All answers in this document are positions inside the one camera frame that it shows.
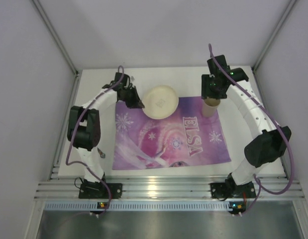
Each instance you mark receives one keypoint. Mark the aluminium front rail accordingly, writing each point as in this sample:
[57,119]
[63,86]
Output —
[165,188]

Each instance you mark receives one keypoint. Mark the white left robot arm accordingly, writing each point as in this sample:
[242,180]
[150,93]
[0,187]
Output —
[84,125]

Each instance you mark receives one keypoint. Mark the aluminium frame post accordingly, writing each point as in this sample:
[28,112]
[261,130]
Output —
[287,11]
[52,31]

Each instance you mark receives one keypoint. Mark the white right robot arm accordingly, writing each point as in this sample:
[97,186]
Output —
[269,140]

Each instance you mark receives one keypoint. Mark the left aluminium frame post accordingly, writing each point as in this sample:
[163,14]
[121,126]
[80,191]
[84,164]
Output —
[52,31]

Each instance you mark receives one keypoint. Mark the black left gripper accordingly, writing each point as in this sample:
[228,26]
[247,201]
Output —
[130,95]

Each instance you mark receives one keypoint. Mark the slotted grey cable duct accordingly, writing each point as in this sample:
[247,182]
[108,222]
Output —
[142,206]

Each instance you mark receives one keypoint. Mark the cream round plate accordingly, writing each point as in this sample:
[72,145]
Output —
[160,102]

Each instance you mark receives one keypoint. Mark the cream beige cup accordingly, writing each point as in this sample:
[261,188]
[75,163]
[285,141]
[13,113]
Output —
[210,106]

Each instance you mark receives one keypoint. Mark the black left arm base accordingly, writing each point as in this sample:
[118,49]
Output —
[89,190]

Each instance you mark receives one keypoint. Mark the pink fork patterned handle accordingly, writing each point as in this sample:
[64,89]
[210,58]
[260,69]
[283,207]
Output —
[102,155]

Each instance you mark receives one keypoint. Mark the right aluminium frame post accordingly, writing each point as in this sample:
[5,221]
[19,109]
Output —
[287,11]

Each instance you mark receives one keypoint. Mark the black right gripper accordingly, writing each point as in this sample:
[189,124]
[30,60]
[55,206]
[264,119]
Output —
[214,92]

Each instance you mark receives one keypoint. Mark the purple Elsa placemat cloth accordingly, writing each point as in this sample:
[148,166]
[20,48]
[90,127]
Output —
[186,138]

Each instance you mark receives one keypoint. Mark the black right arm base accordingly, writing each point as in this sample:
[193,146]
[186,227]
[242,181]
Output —
[222,191]

